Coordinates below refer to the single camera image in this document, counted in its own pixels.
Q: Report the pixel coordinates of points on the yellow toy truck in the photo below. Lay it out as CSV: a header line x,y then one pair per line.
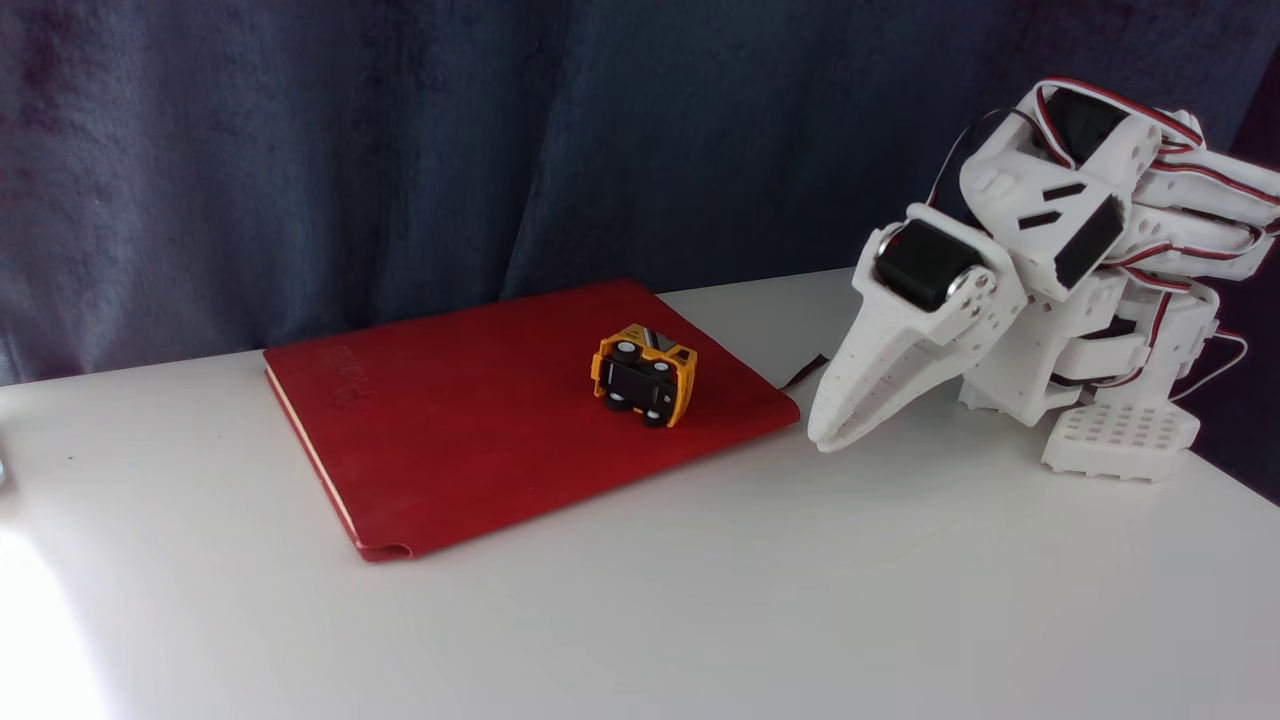
x,y
675,385

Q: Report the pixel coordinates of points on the red notebook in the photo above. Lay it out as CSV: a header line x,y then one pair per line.
x,y
450,430

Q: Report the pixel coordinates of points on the dark blue curtain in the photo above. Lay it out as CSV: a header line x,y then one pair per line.
x,y
300,150

